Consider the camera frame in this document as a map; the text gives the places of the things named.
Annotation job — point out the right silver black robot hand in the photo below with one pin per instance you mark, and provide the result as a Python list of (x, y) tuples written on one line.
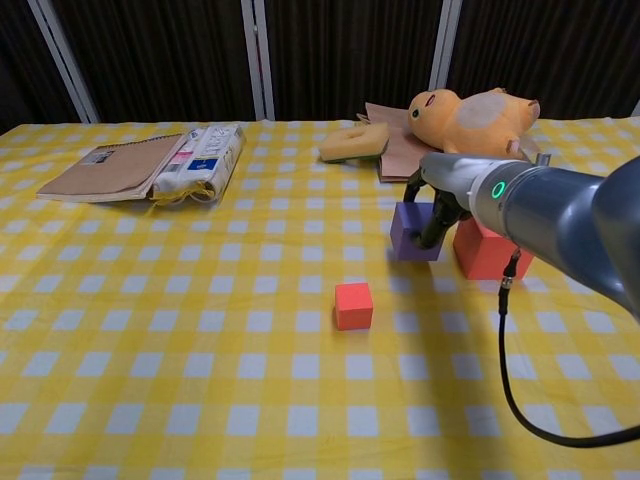
[(450, 175)]

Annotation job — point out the purple foam cube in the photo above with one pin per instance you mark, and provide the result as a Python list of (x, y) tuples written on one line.
[(402, 245)]

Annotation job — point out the large red foam cube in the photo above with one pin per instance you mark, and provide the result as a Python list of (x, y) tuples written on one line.
[(480, 255)]

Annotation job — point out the small red block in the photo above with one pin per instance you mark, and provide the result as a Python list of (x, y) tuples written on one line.
[(353, 307)]

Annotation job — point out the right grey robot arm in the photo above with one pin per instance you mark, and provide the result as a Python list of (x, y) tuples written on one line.
[(550, 210)]

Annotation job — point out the yellow white checkered tablecloth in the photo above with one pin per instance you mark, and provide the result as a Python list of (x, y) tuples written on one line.
[(200, 350)]

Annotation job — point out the orange plush toy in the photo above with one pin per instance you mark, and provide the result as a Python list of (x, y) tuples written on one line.
[(465, 125)]

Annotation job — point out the brown paper bag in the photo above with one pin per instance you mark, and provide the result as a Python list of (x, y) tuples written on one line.
[(397, 160)]

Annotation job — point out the yellow sponge with hole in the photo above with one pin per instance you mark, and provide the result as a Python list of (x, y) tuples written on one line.
[(355, 145)]

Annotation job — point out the white packaged cloth bundle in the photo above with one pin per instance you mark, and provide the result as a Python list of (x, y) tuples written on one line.
[(205, 160)]

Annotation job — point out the brown spiral notebook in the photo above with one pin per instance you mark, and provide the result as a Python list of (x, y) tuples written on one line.
[(110, 170)]

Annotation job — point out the white partition post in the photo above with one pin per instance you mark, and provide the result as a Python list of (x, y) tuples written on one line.
[(62, 57), (260, 60), (445, 45)]

